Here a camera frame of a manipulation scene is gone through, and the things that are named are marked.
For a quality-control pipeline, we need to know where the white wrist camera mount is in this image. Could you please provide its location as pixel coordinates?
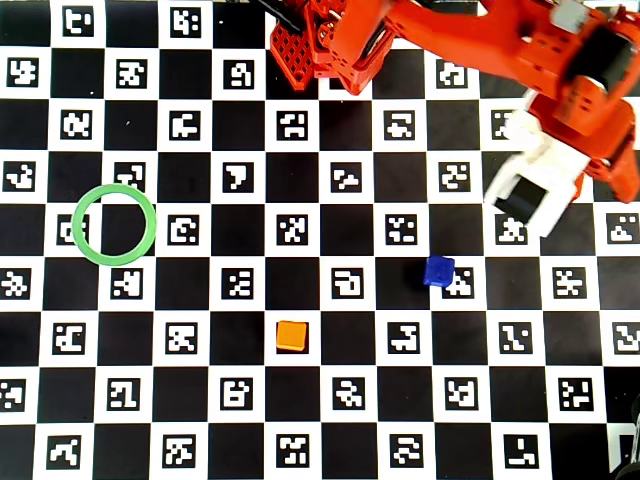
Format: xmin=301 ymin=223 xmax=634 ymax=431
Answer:
xmin=483 ymin=109 xmax=589 ymax=239

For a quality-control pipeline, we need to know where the green ring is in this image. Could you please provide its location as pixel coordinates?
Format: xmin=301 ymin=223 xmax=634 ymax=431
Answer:
xmin=71 ymin=183 xmax=158 ymax=266

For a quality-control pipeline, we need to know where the red robot arm with base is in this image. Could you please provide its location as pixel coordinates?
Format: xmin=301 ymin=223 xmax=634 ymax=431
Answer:
xmin=269 ymin=0 xmax=640 ymax=101

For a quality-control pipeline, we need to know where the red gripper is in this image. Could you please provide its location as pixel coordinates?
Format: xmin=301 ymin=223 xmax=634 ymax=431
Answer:
xmin=519 ymin=69 xmax=640 ymax=205

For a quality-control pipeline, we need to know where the blue cube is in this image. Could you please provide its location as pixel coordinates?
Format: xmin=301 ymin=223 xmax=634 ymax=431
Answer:
xmin=423 ymin=255 xmax=457 ymax=289

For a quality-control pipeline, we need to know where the orange cube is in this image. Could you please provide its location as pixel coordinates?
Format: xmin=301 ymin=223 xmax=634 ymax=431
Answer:
xmin=275 ymin=320 xmax=310 ymax=352

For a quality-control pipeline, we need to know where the black white marker checkerboard mat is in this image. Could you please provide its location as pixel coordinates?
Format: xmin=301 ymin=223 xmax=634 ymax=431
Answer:
xmin=0 ymin=0 xmax=640 ymax=480

